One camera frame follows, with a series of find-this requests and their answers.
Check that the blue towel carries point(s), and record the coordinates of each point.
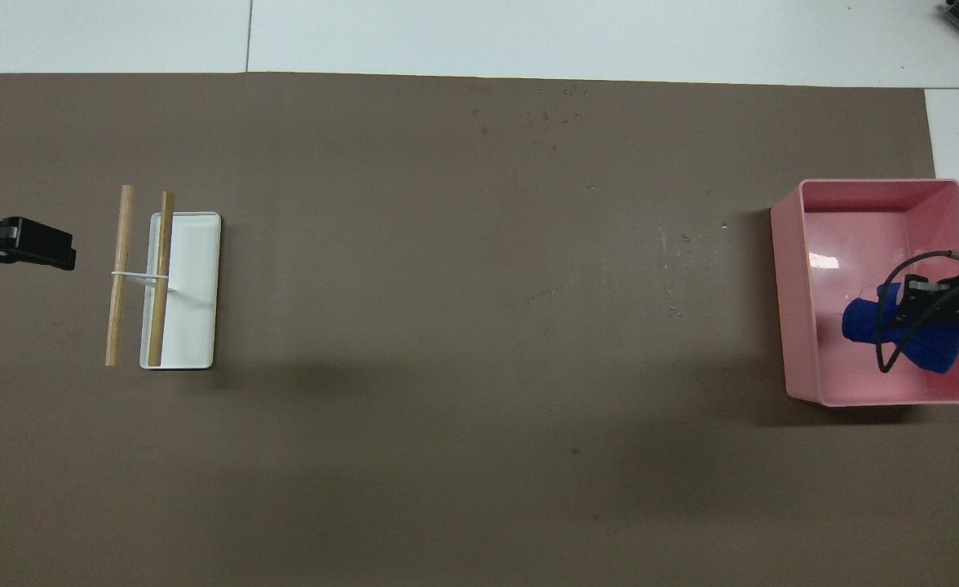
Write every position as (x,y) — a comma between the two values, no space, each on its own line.
(863,322)

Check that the wooden rack rod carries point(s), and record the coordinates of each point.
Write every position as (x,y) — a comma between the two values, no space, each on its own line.
(161,269)
(121,269)

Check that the pink plastic bin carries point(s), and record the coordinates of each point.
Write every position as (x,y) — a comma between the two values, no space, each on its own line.
(855,228)

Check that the brown table mat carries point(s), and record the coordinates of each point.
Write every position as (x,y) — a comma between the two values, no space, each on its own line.
(447,367)

